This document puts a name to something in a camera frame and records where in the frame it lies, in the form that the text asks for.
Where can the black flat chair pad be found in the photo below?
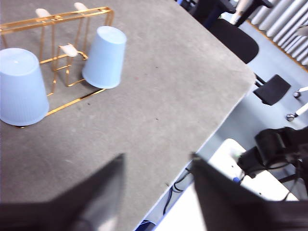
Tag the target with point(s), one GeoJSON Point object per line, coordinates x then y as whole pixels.
{"type": "Point", "coordinates": [273, 90]}

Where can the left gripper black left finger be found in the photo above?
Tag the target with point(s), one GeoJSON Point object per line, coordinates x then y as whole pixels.
{"type": "Point", "coordinates": [72, 211]}

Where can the white chair base leg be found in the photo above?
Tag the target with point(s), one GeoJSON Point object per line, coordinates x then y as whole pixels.
{"type": "Point", "coordinates": [302, 110]}

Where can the grey chair caster wheel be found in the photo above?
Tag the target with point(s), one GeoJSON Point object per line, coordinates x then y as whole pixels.
{"type": "Point", "coordinates": [297, 94]}
{"type": "Point", "coordinates": [290, 117]}

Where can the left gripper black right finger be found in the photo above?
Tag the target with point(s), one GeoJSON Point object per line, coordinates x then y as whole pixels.
{"type": "Point", "coordinates": [235, 211]}

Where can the white ribbed radiator panel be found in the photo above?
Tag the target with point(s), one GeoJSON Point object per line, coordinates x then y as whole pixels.
{"type": "Point", "coordinates": [288, 24]}

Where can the black chair seat cushion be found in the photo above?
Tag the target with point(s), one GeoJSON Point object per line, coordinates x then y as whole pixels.
{"type": "Point", "coordinates": [235, 41]}

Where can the blue ribbed plastic cup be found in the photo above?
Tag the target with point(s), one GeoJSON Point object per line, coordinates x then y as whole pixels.
{"type": "Point", "coordinates": [106, 57]}
{"type": "Point", "coordinates": [21, 89]}

